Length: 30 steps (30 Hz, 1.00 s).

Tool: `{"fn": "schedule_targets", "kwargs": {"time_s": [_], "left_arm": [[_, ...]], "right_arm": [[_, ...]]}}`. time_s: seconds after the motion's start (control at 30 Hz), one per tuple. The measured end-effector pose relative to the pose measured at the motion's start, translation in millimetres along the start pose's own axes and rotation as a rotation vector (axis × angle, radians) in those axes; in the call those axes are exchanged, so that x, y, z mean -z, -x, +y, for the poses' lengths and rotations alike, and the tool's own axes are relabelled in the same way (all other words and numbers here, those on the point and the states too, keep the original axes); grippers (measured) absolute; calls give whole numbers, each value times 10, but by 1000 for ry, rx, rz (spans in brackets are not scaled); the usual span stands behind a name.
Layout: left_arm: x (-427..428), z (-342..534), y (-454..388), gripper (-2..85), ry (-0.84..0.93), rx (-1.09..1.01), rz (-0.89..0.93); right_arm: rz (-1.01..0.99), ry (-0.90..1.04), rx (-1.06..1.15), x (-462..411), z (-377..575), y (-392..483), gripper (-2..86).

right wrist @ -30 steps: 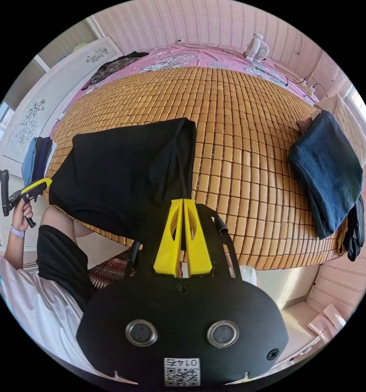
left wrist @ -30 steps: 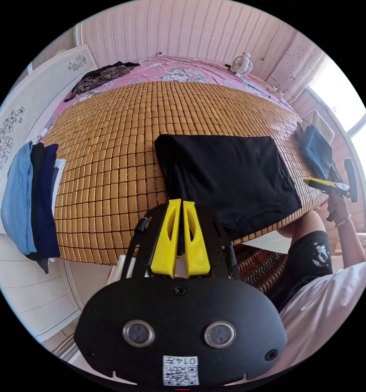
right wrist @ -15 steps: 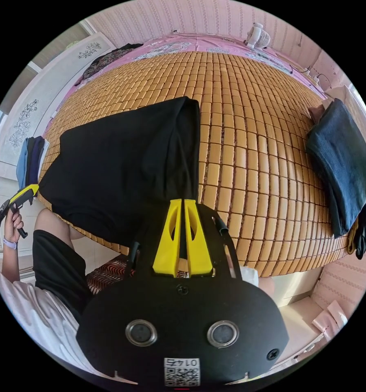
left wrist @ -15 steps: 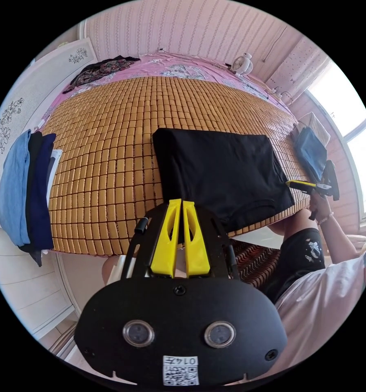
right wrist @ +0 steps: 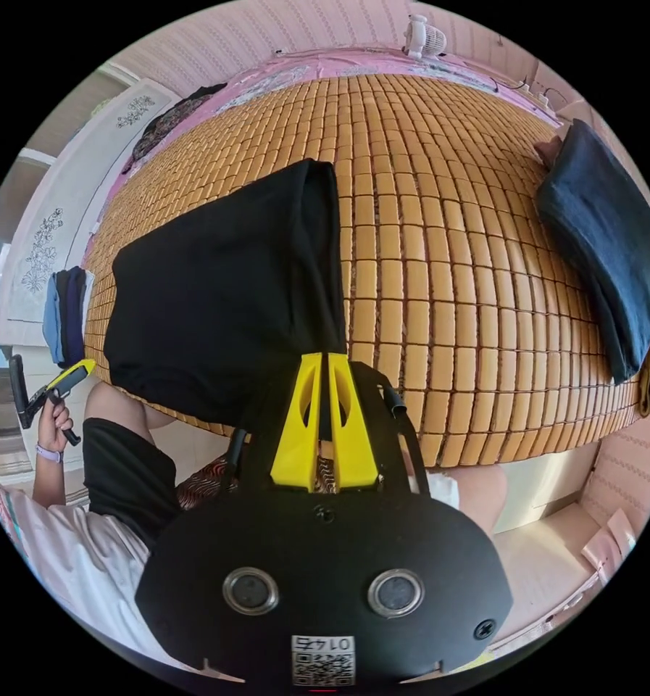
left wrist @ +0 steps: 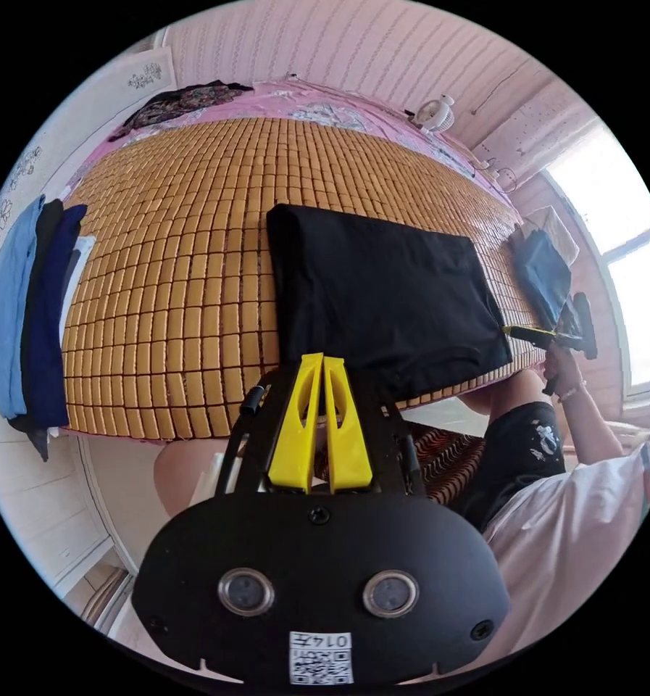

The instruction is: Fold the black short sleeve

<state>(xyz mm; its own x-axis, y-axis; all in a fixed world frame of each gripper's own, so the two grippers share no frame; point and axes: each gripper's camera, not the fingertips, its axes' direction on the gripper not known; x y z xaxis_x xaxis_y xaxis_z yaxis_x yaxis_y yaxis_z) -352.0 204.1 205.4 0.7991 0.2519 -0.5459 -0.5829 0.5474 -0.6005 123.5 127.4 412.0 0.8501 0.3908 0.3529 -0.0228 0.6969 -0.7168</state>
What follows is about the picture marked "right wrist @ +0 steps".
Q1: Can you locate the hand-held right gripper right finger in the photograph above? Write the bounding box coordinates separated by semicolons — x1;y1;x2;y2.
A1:
327;352;380;492

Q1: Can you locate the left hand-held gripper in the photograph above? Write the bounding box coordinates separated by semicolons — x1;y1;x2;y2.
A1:
26;358;97;448

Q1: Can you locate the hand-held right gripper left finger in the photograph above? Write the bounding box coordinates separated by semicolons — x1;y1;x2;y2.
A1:
270;352;323;494

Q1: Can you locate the black short sleeve shirt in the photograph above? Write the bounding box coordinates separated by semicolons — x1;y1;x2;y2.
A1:
102;157;351;434

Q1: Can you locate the person's left forearm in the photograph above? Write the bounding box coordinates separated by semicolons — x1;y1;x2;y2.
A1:
30;444;67;511

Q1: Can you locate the person's left hand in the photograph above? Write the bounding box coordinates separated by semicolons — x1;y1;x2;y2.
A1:
36;398;75;453

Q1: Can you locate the pile of blue folded clothes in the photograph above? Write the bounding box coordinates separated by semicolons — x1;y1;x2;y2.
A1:
42;265;95;368

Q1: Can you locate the white cupboard with flower print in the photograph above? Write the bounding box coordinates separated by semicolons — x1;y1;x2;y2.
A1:
0;75;180;350

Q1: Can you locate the person's body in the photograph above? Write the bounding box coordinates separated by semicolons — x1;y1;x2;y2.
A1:
0;379;509;671

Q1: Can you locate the bed with woven mat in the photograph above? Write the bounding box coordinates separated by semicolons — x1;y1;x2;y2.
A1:
83;45;650;470

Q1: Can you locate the dark printed garment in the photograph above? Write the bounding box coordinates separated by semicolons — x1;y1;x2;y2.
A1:
120;83;229;176

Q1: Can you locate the pile of dark blue clothes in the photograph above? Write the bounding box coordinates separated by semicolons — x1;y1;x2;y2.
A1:
533;117;650;431

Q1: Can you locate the white fan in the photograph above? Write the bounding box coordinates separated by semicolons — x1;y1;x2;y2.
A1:
402;12;449;61

